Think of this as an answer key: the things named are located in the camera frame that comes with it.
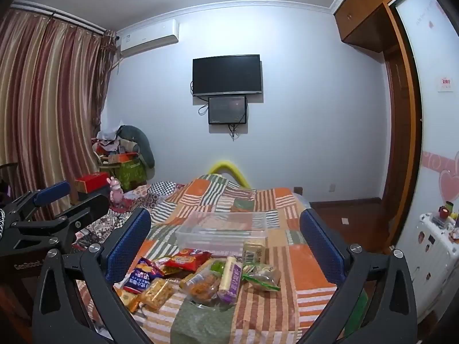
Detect clear yellow snack packet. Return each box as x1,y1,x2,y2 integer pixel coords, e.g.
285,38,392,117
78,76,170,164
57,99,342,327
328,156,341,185
178,261,223,305

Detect clear green-edged snack packet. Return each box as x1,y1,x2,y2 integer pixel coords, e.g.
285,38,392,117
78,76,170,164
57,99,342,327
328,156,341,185
242,262,282,292

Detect yellow foam tube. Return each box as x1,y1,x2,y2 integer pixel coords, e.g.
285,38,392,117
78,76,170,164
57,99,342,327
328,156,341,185
209,160,257,190

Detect white air conditioner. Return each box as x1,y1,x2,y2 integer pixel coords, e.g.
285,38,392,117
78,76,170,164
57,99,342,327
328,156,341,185
115,19,180,58

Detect small yellow cracker packet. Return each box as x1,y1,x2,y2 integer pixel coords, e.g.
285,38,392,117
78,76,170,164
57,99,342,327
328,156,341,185
115,288,142,314

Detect orange green patchwork blanket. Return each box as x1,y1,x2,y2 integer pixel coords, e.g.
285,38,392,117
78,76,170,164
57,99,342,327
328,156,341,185
75,174,339,344

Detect small black wall monitor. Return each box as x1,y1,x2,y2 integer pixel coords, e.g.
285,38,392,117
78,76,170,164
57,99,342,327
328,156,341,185
208,95,248,125

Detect black wall television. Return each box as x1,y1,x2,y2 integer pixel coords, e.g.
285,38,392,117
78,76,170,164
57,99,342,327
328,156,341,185
192,54,264,97

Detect red box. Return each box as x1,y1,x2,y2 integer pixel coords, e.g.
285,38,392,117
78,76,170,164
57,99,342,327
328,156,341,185
75,172,110,193

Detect checkered patchwork quilt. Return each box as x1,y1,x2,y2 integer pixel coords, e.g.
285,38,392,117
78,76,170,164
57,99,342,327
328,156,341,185
72,183,187,251

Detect sandwich bread packet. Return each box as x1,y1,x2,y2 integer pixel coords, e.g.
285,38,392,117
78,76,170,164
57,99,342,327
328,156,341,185
243,238,268,266

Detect white wardrobe door heart stickers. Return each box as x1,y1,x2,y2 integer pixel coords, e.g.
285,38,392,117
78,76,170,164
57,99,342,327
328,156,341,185
391,0,459,223

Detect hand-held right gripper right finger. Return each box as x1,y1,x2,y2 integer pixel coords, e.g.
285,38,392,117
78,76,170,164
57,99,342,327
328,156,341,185
297,208,418,344

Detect white purple stick packet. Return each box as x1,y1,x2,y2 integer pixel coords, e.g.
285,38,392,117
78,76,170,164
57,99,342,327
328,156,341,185
217,256,244,303

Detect orange crispy bar packet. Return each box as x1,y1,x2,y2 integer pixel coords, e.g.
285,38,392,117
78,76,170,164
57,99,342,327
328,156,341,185
139,279,173,312

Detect grey pillow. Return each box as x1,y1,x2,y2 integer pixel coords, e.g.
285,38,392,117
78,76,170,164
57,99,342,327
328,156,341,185
118,125,155,169

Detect red snack packet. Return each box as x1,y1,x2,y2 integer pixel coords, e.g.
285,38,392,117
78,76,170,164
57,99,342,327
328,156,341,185
163,248,212,273

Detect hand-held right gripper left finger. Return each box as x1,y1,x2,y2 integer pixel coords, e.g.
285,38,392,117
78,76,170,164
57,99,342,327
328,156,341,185
32,207,158,344

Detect pile of papers and bags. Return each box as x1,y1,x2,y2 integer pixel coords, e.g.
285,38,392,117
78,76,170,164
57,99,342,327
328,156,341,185
91,127,126,158

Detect clear plastic container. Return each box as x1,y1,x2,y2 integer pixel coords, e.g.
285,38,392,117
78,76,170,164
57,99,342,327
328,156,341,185
174,211,269,255

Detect wooden overhead cabinet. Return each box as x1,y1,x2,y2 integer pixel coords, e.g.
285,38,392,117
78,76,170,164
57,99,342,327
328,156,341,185
333,0,420,54

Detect striped brown curtain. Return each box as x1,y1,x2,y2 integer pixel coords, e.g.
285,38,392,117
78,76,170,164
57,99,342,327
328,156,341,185
0,5,117,223

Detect blue chips packet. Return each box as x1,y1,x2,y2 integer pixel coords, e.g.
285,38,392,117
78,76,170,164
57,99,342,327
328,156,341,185
122,257,166,294

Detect pink plush toy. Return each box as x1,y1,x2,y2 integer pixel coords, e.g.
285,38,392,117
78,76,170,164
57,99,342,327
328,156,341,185
108,177,124,205

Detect brown wooden door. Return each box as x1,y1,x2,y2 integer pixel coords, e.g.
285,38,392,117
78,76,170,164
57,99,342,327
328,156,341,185
382,3,424,255

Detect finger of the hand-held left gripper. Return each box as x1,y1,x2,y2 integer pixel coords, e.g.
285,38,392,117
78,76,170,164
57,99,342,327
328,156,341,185
0,181,71,226
7,194,110,248

